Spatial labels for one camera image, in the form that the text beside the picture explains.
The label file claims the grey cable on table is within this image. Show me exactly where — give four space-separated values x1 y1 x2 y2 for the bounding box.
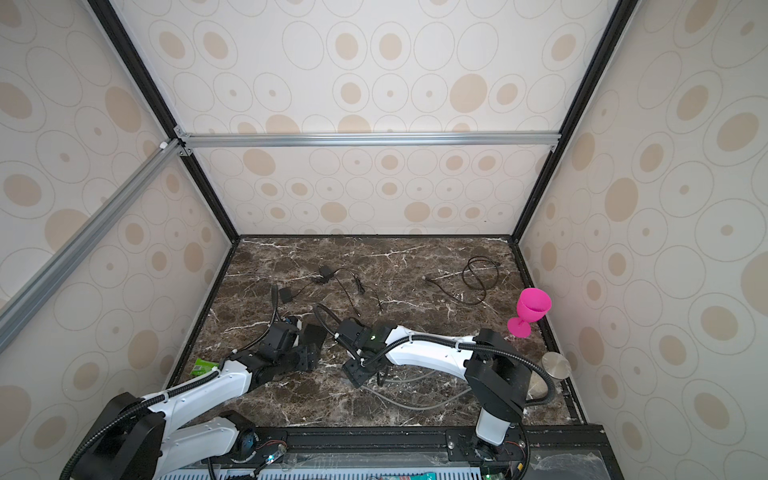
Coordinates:
358 368 475 413

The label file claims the black power adapter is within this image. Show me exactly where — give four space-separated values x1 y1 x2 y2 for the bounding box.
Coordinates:
279 287 294 304
318 265 336 282

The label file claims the black vertical frame post right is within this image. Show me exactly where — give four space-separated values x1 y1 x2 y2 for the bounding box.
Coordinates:
509 0 639 245

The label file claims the silver diagonal aluminium bar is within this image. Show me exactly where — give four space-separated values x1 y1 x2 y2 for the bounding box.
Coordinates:
1 139 181 350

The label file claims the black bundled adapter cable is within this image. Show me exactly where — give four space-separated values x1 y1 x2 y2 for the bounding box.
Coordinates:
290 266 385 319

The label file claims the green snack packet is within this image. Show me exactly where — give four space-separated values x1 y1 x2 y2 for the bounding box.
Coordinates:
190 358 219 377

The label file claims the pink plastic goblet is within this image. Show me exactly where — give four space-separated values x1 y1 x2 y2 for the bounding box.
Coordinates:
507 288 552 338

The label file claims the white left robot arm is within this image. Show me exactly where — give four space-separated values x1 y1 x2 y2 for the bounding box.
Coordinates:
60 321 327 479

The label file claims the silver horizontal aluminium bar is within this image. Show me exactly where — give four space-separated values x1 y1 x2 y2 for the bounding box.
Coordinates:
181 131 560 148

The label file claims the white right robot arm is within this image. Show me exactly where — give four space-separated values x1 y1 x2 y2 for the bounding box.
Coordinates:
312 304 557 462

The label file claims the black vertical frame post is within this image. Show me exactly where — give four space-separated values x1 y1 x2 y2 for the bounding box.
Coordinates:
87 0 240 243
509 0 639 245

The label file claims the black coiled cable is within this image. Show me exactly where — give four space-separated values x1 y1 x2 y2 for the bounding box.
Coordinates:
422 256 501 307

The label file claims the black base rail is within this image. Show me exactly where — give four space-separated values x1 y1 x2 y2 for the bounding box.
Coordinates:
256 424 615 462

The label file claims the black vertical frame post left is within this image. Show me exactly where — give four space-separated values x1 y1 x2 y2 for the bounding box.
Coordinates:
87 0 240 243

